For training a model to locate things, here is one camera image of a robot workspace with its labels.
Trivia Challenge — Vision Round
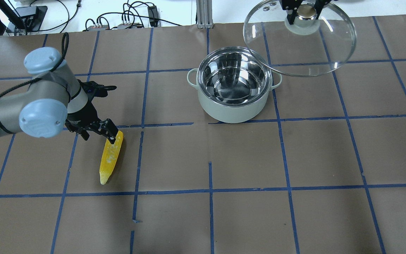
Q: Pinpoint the light green steel pot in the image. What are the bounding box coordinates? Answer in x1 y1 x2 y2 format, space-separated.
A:
186 46 283 123

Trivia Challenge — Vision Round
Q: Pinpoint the glass pot lid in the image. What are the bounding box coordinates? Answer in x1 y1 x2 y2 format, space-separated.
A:
243 0 357 77

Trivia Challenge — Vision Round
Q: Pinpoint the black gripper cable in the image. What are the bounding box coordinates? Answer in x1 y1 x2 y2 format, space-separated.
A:
0 32 69 115

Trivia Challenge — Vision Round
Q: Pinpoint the black power adapter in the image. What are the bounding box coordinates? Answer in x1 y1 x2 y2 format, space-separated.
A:
148 5 159 27

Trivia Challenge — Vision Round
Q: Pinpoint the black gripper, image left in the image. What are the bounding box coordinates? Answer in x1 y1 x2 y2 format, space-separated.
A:
65 101 119 144

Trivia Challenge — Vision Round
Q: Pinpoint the aluminium frame post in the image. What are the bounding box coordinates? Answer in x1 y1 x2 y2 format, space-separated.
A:
196 0 214 29

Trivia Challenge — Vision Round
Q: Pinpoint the yellow corn cob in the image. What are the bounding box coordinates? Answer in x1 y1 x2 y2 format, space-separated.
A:
99 131 124 185

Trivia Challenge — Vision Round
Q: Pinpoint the black cables bundle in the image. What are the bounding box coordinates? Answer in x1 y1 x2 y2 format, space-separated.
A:
85 0 182 30

